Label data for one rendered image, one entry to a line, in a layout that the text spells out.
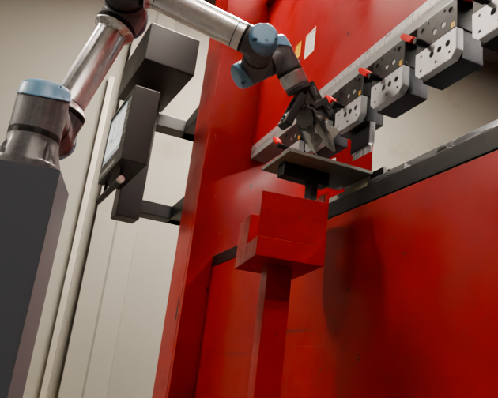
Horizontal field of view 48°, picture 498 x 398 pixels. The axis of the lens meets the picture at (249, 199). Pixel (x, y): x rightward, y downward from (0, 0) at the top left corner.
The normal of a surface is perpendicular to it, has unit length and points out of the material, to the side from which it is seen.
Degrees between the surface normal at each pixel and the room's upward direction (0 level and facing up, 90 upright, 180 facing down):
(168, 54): 90
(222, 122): 90
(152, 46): 90
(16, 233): 90
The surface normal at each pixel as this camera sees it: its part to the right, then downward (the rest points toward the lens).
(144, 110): 0.45, -0.22
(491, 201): -0.92, -0.22
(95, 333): 0.20, -0.28
